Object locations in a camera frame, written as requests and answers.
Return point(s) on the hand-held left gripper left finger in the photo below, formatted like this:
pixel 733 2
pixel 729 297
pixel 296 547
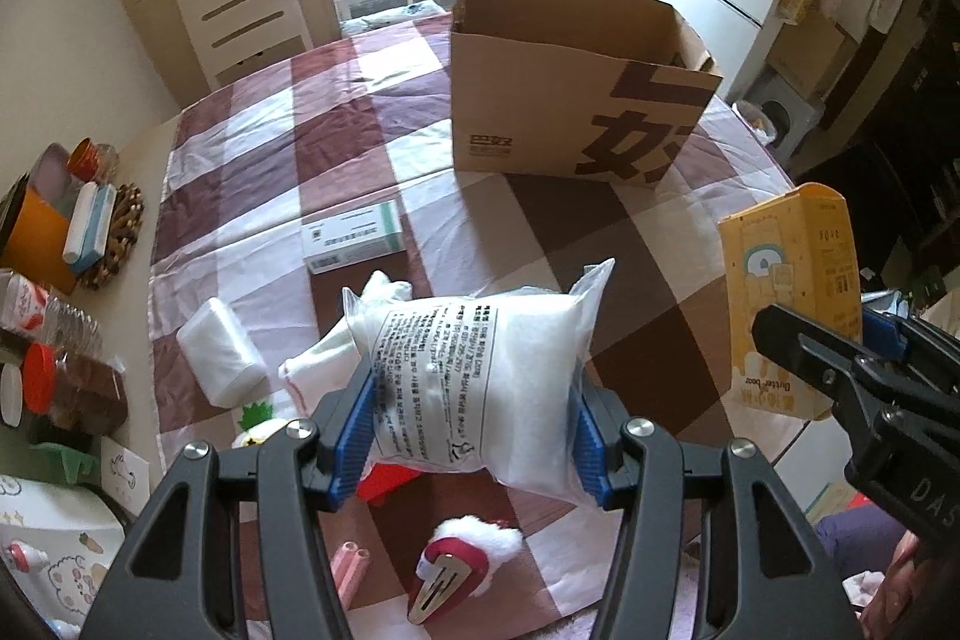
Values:
pixel 352 437

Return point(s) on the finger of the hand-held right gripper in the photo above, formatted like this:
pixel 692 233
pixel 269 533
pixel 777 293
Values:
pixel 810 347
pixel 885 331

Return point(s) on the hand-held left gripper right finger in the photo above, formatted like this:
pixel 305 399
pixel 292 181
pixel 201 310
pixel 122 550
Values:
pixel 592 452

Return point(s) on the red box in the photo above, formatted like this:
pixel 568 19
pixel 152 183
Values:
pixel 386 482

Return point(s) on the white sock pair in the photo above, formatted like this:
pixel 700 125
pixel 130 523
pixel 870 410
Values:
pixel 322 355

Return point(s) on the white pineapple plush toy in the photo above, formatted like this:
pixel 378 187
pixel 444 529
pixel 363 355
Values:
pixel 259 426

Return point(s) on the yellow carton box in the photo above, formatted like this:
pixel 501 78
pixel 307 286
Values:
pixel 780 257

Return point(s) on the white plastic packet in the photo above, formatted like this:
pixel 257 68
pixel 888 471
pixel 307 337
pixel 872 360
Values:
pixel 487 370

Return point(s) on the pink tubes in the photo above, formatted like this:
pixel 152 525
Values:
pixel 349 572

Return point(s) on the white tissue pack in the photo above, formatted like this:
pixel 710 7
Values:
pixel 221 351

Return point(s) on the red white plush hair clip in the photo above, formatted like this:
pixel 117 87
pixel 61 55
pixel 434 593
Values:
pixel 450 572

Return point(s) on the brown cardboard box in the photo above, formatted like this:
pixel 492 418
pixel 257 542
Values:
pixel 525 108

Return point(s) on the orange container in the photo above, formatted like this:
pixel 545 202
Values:
pixel 34 227

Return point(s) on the pink container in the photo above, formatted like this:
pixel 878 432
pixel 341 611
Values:
pixel 56 168

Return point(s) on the person's right hand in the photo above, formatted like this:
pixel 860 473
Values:
pixel 904 572

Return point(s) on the person's leg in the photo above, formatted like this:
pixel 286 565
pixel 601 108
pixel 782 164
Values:
pixel 855 535

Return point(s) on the white green small box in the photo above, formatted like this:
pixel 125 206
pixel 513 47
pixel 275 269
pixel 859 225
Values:
pixel 352 231

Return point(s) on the white patterned wastebasket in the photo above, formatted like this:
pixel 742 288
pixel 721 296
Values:
pixel 757 123

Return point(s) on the white drawing card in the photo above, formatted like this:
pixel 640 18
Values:
pixel 124 471

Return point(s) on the grey plastic stool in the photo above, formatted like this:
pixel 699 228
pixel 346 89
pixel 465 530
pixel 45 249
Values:
pixel 795 115

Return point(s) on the brown white checkered tablecloth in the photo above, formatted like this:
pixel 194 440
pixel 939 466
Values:
pixel 337 160

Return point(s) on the red lid jar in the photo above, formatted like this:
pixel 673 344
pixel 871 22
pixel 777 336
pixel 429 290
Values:
pixel 75 392

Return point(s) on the green plastic holder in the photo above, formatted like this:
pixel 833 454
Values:
pixel 71 464

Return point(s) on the brown floor carton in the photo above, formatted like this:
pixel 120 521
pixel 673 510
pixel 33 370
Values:
pixel 810 55

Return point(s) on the brown woven trivet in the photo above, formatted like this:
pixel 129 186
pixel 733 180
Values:
pixel 124 235

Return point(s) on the white cartoon printed cloth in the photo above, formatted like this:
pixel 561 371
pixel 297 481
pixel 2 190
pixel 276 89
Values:
pixel 45 535

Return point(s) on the white blue case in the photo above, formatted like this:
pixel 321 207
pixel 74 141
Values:
pixel 79 224

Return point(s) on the clear plastic water bottle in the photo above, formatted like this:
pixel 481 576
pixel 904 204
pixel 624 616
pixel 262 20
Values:
pixel 30 302

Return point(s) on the light blue seat cushion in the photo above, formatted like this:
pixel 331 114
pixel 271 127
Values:
pixel 390 14

